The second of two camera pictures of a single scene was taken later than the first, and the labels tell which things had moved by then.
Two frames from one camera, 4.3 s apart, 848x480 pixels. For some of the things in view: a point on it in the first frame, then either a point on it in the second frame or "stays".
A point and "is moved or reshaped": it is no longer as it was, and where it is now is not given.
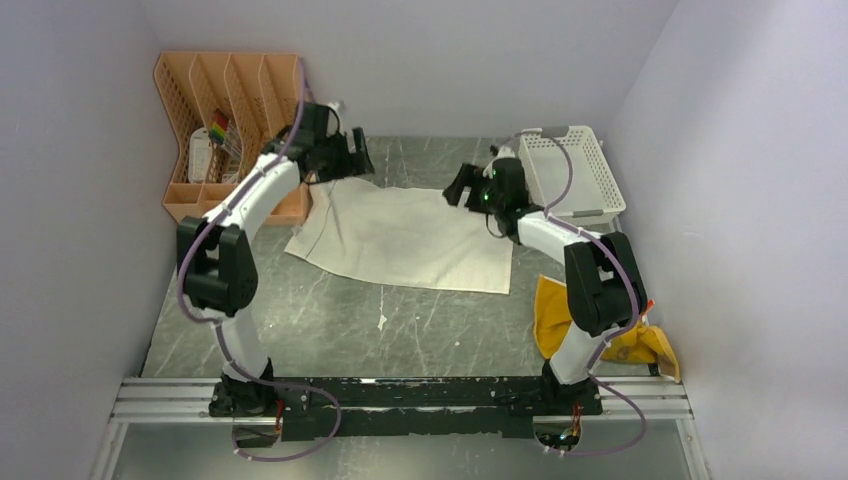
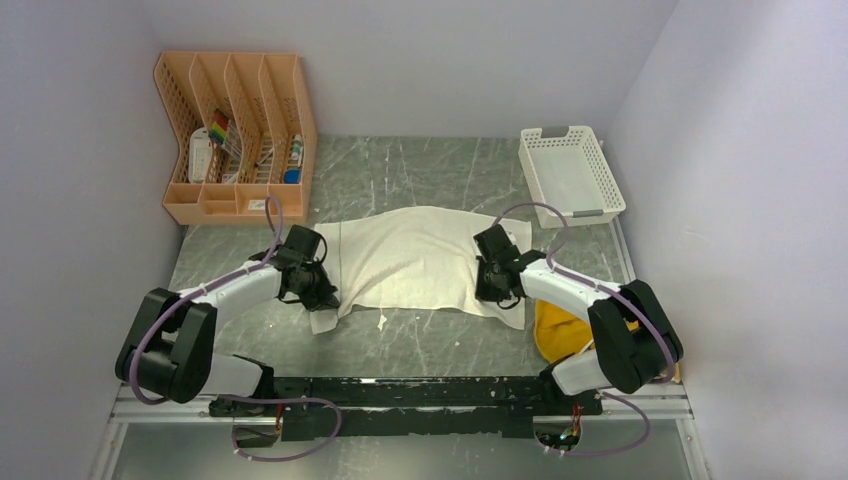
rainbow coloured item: x=219 y=127 stays
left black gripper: x=358 y=160 -> x=325 y=298
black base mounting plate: x=469 y=407 stays
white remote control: x=200 y=156 stays
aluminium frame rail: x=145 y=400 stays
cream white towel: x=399 y=233 is moved or reshaped
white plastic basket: x=592 y=196 stays
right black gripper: x=476 y=177 -> x=484 y=294
